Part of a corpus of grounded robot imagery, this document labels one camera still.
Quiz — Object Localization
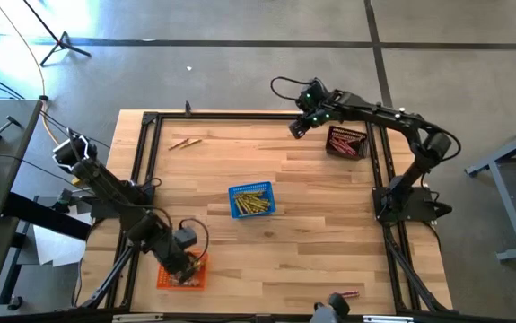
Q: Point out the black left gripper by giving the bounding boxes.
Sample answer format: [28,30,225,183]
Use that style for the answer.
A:
[152,235,202,285]

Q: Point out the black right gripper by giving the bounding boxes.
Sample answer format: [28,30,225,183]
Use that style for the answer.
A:
[287,106,337,140]

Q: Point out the orange plastic basket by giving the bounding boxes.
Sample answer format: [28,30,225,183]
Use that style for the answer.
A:
[156,250,209,292]

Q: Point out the pinkish red crayon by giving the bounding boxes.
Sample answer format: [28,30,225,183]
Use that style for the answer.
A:
[328,135,348,152]

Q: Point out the black plastic basket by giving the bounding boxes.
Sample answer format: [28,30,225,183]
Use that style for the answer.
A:
[324,125,370,162]

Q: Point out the blue plastic basket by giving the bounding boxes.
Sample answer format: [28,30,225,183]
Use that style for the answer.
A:
[228,180,277,220]

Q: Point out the white paper sheets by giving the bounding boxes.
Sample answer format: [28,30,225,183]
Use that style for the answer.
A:
[31,210,92,269]

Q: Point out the grey desk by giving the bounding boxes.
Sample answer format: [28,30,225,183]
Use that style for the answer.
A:
[0,98,43,315]

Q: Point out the black tripod stand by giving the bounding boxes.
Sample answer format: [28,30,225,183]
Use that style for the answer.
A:
[22,0,92,67]

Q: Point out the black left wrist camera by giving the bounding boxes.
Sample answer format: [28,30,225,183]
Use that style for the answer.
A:
[173,226,198,249]

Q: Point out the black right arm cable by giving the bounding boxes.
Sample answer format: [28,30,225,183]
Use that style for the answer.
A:
[269,75,319,102]

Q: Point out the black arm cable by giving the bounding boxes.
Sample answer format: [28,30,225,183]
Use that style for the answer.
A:
[269,75,319,102]
[179,217,211,262]

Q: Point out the black aluminium table frame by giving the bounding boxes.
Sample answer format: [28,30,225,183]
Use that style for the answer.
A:
[71,110,454,315]

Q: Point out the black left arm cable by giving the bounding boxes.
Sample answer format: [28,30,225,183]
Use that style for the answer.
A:
[179,217,211,262]

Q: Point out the silver metal bracket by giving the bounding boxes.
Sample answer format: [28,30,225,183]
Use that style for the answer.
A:
[363,315,414,323]
[111,313,164,323]

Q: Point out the grey metal table frame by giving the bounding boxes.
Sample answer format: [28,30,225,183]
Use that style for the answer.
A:
[465,115,516,264]

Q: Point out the yellow cable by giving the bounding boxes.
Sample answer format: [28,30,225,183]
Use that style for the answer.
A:
[0,0,64,149]

